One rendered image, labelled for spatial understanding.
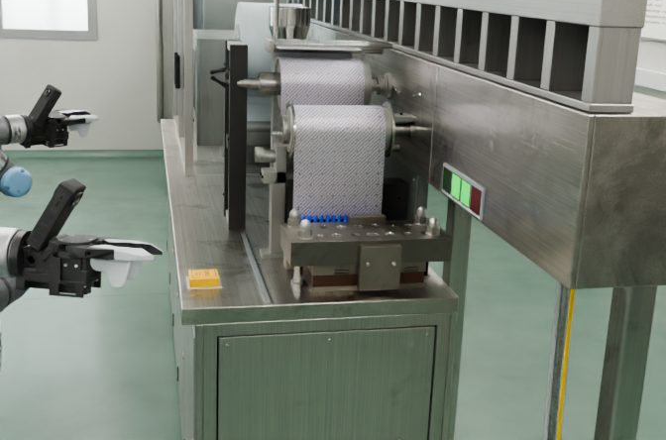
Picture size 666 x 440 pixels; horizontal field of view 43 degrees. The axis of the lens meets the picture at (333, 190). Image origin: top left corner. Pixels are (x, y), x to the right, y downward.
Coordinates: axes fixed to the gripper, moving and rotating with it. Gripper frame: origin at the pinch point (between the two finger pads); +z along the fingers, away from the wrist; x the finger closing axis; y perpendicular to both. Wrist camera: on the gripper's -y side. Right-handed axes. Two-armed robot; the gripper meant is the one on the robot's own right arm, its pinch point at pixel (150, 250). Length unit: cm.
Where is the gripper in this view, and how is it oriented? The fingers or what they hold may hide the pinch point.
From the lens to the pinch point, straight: 128.7
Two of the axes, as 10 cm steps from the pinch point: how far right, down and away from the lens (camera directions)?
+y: -0.6, 9.9, 1.1
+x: -1.1, 1.1, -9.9
